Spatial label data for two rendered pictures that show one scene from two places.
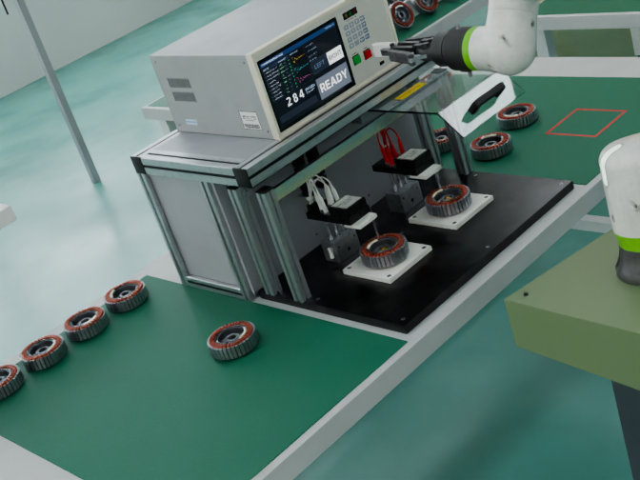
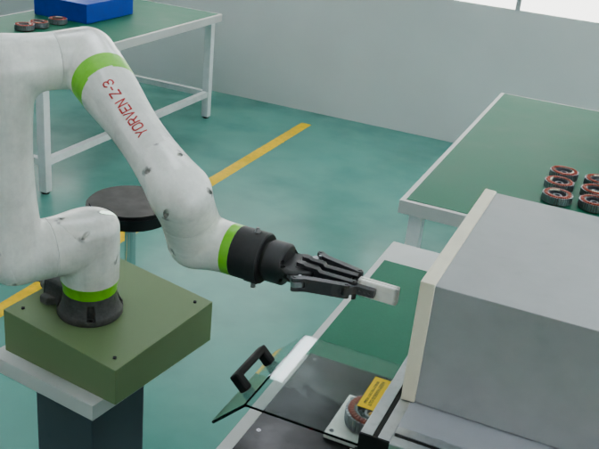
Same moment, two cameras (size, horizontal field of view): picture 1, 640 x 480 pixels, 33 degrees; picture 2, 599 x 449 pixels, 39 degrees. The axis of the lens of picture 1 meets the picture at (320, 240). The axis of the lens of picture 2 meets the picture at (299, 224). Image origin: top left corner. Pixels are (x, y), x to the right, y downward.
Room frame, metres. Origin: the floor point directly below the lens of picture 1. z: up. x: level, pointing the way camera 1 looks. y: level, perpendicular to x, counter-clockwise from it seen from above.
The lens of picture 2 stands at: (3.36, -1.05, 1.87)
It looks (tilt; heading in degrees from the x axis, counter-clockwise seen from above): 24 degrees down; 149
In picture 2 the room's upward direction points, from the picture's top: 6 degrees clockwise
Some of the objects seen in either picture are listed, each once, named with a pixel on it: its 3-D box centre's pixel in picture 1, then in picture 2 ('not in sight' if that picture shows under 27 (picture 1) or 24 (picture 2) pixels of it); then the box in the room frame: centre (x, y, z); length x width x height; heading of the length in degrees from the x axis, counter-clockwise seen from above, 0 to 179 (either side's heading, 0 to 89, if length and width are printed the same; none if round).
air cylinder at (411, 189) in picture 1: (404, 195); not in sight; (2.48, -0.24, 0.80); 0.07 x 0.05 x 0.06; 127
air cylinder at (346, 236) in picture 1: (340, 244); not in sight; (2.33, -0.04, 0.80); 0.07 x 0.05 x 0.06; 127
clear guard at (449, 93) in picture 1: (437, 100); (333, 401); (2.41, -0.37, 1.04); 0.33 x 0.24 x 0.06; 37
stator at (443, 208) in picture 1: (448, 200); not in sight; (2.36, -0.32, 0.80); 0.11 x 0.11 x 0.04
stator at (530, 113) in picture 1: (516, 115); not in sight; (2.81, -0.63, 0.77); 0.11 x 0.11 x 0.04
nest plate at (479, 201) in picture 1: (450, 209); not in sight; (2.37, -0.32, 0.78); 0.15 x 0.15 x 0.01; 37
